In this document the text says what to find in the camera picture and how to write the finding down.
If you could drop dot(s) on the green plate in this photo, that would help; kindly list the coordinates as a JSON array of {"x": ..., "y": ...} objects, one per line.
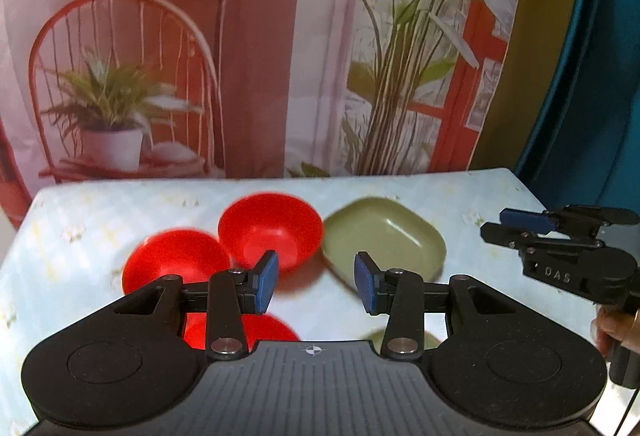
[
  {"x": 382, "y": 238},
  {"x": 431, "y": 340}
]

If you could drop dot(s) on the teal curtain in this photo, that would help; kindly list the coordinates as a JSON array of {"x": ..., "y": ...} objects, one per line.
[{"x": 585, "y": 81}]

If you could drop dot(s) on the floral tablecloth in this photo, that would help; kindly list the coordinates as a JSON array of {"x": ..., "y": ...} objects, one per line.
[{"x": 100, "y": 216}]

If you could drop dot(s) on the printed backdrop cloth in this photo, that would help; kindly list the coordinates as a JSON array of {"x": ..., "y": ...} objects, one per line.
[{"x": 250, "y": 56}]

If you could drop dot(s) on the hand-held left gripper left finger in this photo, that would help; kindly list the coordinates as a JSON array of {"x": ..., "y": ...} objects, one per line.
[{"x": 265, "y": 283}]

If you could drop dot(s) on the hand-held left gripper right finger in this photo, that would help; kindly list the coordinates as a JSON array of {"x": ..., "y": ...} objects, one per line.
[{"x": 364, "y": 286}]

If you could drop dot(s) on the person's right hand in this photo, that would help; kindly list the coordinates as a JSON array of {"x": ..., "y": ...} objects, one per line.
[{"x": 607, "y": 328}]

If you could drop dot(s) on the red bowl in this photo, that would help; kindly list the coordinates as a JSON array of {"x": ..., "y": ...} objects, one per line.
[
  {"x": 270, "y": 228},
  {"x": 170, "y": 261},
  {"x": 270, "y": 328}
]

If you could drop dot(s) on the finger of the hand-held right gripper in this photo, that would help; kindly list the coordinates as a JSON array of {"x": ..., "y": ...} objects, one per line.
[
  {"x": 520, "y": 218},
  {"x": 505, "y": 236}
]

